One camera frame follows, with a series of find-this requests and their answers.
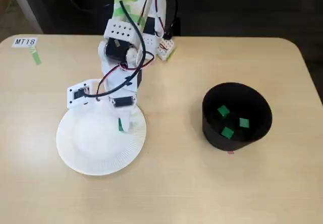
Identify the green cube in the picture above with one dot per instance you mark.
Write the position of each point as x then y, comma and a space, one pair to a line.
119, 126
227, 132
223, 111
244, 122

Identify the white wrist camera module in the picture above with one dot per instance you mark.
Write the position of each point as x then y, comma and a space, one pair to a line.
78, 94

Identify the red tape piece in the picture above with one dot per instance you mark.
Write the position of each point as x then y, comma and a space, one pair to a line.
230, 153

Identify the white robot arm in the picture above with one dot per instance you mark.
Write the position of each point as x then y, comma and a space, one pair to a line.
118, 29

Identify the green tape strip with writing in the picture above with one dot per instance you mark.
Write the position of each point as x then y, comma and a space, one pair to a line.
35, 56

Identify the white metal pole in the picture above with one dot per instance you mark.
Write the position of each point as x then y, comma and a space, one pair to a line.
26, 9

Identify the white paper plate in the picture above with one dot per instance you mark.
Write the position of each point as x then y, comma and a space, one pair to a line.
96, 145

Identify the black pot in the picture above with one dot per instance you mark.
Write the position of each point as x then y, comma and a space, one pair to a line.
214, 140

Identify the white MT18 label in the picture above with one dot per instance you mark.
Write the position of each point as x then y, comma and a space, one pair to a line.
24, 42

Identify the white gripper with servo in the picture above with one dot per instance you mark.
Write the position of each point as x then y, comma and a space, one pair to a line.
122, 102

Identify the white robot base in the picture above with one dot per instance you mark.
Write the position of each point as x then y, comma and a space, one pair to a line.
165, 50

